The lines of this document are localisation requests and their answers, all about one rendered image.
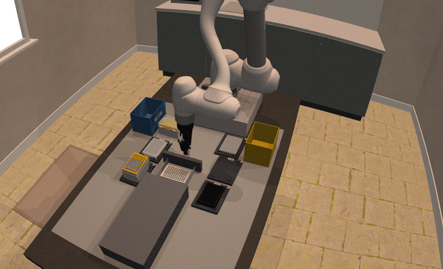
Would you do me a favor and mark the light grey bench mat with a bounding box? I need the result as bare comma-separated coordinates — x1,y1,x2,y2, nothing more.
51,125,284,269

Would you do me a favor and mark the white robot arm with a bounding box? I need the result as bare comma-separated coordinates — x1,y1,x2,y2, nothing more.
172,0,280,125

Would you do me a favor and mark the black multiwell plate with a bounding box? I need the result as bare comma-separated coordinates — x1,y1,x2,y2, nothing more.
196,182,225,208

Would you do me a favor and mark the blue open-top bin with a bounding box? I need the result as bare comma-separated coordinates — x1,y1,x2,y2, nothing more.
130,97,166,136

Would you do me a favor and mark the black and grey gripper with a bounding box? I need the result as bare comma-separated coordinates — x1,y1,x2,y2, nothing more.
177,122,194,156

